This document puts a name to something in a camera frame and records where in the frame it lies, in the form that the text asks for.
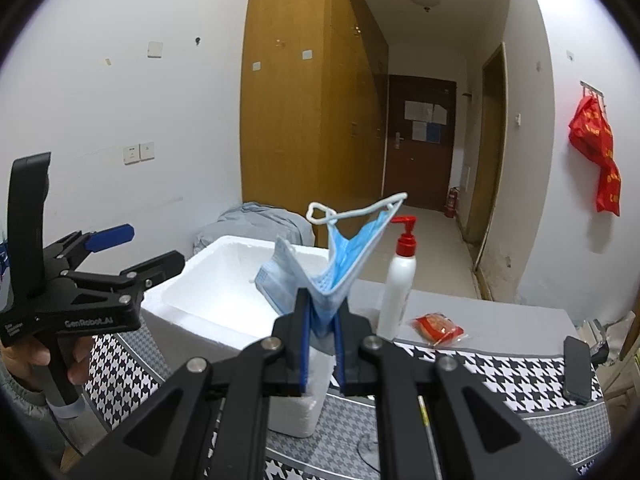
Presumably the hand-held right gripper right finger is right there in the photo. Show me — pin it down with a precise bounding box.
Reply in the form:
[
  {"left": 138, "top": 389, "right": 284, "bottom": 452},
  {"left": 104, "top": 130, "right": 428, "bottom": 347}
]
[{"left": 333, "top": 305, "right": 583, "bottom": 480}]

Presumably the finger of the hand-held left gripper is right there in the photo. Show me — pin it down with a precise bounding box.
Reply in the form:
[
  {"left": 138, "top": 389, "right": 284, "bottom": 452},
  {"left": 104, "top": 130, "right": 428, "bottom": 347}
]
[
  {"left": 42, "top": 224, "right": 135, "bottom": 273},
  {"left": 65, "top": 250, "right": 186, "bottom": 295}
]

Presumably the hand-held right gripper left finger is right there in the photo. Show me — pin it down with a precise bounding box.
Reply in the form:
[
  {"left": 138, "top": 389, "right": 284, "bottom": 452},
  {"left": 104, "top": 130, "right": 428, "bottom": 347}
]
[{"left": 60, "top": 287, "right": 313, "bottom": 480}]

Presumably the white foam box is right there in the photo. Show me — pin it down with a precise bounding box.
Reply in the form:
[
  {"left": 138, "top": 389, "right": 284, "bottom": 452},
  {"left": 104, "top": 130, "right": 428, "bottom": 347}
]
[{"left": 141, "top": 235, "right": 333, "bottom": 438}]

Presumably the blue face mask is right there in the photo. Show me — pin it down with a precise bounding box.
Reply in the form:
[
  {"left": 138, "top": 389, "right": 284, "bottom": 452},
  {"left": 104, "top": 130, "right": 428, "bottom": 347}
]
[{"left": 254, "top": 191, "right": 408, "bottom": 341}]

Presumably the person's left forearm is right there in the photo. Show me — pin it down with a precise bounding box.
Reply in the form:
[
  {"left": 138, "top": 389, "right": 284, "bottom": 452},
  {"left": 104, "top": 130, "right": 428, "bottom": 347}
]
[{"left": 0, "top": 360, "right": 71, "bottom": 466}]

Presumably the person's left hand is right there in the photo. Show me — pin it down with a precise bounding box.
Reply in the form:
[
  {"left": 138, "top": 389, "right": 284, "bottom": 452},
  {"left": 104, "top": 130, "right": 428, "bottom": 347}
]
[{"left": 0, "top": 332, "right": 95, "bottom": 392}]

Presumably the white pump bottle red cap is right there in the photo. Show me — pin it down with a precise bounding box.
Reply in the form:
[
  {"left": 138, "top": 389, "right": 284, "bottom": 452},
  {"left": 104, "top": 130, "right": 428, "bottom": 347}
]
[{"left": 376, "top": 215, "right": 418, "bottom": 341}]

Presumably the red snack packet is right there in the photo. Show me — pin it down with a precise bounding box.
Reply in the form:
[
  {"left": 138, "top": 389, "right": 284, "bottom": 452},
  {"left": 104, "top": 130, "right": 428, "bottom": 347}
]
[{"left": 407, "top": 311, "right": 471, "bottom": 348}]

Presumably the grey cloth bundle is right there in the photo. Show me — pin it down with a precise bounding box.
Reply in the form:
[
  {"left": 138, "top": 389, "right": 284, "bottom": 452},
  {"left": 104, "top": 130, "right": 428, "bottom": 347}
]
[{"left": 194, "top": 202, "right": 316, "bottom": 261}]

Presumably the houndstooth table cloth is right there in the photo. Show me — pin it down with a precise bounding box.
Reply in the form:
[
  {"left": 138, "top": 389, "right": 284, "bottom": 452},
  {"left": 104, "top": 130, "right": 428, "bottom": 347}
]
[{"left": 82, "top": 280, "right": 613, "bottom": 480}]

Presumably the brown door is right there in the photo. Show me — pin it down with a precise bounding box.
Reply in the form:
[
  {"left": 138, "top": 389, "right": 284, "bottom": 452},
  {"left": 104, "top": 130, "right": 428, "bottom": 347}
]
[{"left": 382, "top": 75, "right": 457, "bottom": 211}]

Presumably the wooden wardrobe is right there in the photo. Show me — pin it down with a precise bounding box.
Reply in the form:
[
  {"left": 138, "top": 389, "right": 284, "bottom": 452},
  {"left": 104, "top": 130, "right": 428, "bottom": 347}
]
[{"left": 240, "top": 0, "right": 390, "bottom": 248}]

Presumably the blue paper notice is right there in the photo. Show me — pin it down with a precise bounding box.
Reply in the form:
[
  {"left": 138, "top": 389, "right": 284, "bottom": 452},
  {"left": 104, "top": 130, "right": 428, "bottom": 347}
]
[{"left": 411, "top": 121, "right": 441, "bottom": 143}]

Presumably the black phone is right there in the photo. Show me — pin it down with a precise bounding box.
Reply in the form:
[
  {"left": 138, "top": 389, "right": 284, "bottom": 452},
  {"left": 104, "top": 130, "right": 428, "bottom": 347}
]
[{"left": 562, "top": 335, "right": 593, "bottom": 405}]

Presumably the clear plastic bag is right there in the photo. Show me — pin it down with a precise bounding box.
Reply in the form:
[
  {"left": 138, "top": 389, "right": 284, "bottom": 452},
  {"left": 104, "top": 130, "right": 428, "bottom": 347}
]
[{"left": 580, "top": 310, "right": 638, "bottom": 361}]

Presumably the red hanging bag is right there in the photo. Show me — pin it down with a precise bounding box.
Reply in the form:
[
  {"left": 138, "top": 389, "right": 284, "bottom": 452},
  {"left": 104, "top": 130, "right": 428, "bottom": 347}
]
[{"left": 568, "top": 94, "right": 622, "bottom": 217}]

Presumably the black cable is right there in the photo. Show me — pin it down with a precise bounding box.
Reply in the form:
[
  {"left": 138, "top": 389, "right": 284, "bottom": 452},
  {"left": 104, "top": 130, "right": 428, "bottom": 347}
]
[{"left": 356, "top": 434, "right": 387, "bottom": 472}]

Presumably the wooden side door frame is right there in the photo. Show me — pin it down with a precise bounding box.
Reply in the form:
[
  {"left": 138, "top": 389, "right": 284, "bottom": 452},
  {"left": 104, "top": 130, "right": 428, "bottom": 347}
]
[{"left": 462, "top": 42, "right": 508, "bottom": 261}]

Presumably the metal wall hook rack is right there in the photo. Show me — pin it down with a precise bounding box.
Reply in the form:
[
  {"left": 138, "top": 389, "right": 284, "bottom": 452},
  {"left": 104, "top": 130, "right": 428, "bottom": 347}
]
[{"left": 580, "top": 80, "right": 605, "bottom": 111}]

